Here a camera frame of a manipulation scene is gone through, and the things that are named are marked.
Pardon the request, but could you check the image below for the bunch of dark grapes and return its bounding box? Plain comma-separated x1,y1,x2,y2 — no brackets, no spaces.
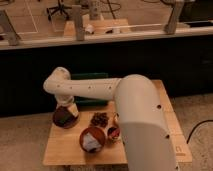
90,113,109,128

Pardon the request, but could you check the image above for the white cloth in bowl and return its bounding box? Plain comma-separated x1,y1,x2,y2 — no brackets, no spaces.
83,133,101,151

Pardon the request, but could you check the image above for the brown bowl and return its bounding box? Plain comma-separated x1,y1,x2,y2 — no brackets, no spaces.
79,127,106,153

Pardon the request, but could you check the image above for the black cable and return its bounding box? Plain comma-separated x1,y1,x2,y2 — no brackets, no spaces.
186,119,213,145

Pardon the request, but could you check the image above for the purple bowl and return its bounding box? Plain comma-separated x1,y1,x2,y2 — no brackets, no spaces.
53,106,79,129

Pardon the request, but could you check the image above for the small dark cup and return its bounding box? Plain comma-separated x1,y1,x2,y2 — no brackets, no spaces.
107,127,120,142

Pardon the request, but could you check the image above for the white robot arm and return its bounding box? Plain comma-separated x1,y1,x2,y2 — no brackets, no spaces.
43,67,180,171

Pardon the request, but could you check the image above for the office chair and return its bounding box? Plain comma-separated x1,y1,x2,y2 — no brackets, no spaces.
46,0,70,21

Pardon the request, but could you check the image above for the orange round fruit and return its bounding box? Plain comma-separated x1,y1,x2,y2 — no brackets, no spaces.
114,115,118,125

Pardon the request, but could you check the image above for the green plastic bin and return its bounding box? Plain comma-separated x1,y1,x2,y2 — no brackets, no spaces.
71,73,108,107

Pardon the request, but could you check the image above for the dark eraser block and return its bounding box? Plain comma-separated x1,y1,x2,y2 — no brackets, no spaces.
58,108,74,124

